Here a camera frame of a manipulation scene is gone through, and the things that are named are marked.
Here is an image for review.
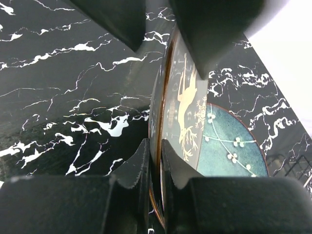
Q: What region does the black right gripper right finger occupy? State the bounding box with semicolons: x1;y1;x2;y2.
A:
161;140;312;234

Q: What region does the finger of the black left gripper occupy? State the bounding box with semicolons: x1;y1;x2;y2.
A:
70;0;146;52
169;0;265;79

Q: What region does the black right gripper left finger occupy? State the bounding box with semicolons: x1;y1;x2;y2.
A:
0;139;150;234

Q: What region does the grey reindeer snowflake plate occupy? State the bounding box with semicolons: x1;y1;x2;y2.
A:
148;26;208;226

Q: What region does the metal wire dish rack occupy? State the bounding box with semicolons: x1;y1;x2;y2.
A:
266;153;312;196

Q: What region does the dark teal glazed plate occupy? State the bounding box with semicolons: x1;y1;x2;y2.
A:
196;103;269;177

